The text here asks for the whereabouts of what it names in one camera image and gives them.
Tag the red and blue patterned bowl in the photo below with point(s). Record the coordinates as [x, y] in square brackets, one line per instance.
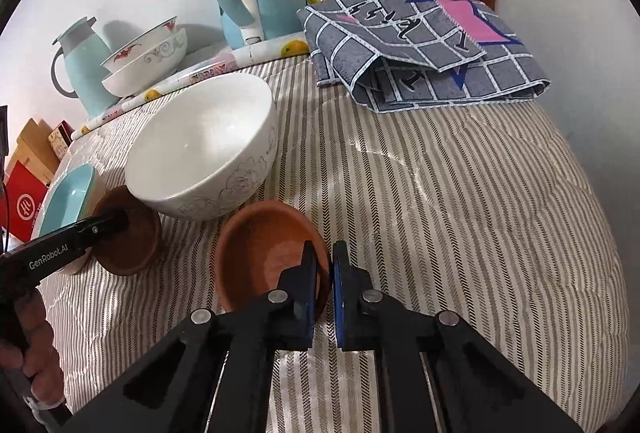
[145, 45]

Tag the pink plastic plate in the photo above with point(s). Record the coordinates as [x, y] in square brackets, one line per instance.
[101, 190]

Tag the large white bowl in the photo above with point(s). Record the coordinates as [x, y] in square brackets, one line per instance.
[200, 148]

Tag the grey checked folded cloth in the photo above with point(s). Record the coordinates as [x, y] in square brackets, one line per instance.
[425, 53]

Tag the brown clay bowl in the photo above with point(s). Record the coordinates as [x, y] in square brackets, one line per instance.
[260, 245]
[127, 248]

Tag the red box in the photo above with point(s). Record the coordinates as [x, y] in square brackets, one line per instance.
[22, 203]

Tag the stacked white patterned bowls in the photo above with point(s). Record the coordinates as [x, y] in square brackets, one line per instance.
[150, 70]

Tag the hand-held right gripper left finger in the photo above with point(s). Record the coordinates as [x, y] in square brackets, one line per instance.
[310, 295]

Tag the fruit printed table sheet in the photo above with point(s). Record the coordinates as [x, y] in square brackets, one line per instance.
[210, 70]

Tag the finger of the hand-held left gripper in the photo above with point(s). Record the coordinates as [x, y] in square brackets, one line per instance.
[107, 223]

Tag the person's left hand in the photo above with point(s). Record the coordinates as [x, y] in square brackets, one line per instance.
[42, 353]

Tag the light blue thermos jug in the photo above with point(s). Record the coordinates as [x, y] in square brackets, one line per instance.
[87, 68]

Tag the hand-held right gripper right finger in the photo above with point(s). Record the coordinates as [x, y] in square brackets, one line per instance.
[340, 298]

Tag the patterned beige box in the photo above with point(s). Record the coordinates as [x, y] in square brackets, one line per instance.
[61, 138]

